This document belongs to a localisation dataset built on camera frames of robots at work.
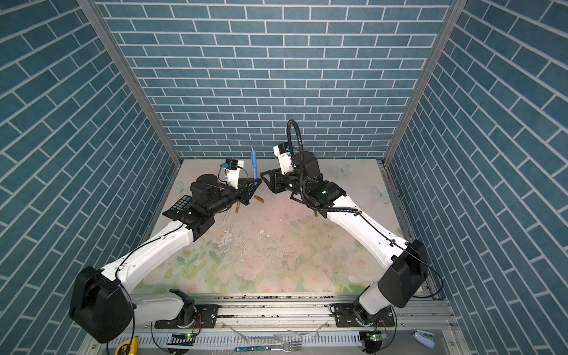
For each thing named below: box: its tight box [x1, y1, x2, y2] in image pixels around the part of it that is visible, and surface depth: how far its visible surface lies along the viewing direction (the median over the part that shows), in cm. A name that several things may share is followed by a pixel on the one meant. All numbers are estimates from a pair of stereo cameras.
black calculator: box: [161, 195, 196, 223], surface depth 101 cm
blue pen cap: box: [250, 150, 257, 171], surface depth 72 cm
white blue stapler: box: [411, 327, 436, 350], surface depth 71 cm
